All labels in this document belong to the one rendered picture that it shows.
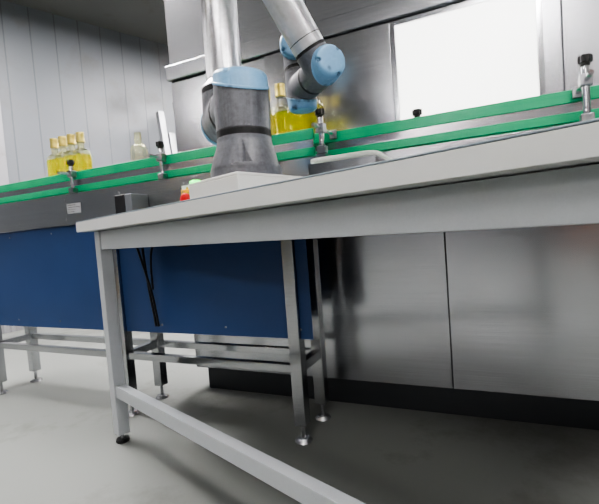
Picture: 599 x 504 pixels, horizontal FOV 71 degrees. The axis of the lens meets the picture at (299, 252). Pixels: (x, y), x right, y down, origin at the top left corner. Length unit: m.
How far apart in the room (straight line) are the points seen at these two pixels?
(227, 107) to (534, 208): 0.60
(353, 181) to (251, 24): 1.32
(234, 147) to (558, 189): 0.58
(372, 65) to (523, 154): 1.11
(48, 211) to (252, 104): 1.30
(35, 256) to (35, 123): 2.49
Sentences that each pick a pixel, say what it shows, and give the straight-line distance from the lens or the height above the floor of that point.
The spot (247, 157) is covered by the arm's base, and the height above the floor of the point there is 0.82.
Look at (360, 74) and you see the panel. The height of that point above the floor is 1.18.
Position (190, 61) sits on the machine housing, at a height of 1.38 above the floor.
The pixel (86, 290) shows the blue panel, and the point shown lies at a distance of 1.92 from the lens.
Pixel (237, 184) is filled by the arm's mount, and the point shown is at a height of 0.76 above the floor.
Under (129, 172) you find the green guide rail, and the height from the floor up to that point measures 0.93.
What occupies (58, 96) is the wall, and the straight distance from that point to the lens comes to 4.63.
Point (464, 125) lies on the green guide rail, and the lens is 1.29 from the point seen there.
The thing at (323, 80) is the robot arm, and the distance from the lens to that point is 1.02.
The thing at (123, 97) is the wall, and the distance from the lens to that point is 4.85.
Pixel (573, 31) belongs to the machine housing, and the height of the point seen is 1.17.
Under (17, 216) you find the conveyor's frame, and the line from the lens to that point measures 2.19.
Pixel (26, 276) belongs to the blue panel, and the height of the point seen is 0.55.
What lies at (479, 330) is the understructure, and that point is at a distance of 1.50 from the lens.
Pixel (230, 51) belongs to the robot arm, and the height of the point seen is 1.09.
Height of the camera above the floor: 0.67
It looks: 3 degrees down
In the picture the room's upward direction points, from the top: 4 degrees counter-clockwise
